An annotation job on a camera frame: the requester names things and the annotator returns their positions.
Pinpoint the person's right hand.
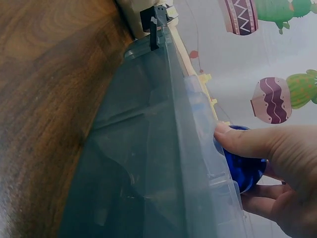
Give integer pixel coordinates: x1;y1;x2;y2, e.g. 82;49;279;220
213;120;317;238

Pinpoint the shiny blue round object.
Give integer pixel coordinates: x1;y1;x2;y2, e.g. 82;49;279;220
213;124;267;194

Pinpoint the clear plastic packaging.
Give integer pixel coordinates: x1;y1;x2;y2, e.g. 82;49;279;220
183;74;248;238

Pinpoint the yellow notched plastic strip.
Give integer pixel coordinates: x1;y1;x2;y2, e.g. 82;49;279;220
198;73;231;126

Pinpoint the long light wooden stick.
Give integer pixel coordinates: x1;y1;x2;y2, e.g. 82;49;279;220
167;22;197;77

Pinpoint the translucent teal plastic box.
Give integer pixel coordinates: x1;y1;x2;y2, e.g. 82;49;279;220
58;26;221;238

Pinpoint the black plastic clip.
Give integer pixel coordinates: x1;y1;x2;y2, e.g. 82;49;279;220
140;5;169;52

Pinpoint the beige container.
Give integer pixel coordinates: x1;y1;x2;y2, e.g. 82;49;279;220
115;0;179;40

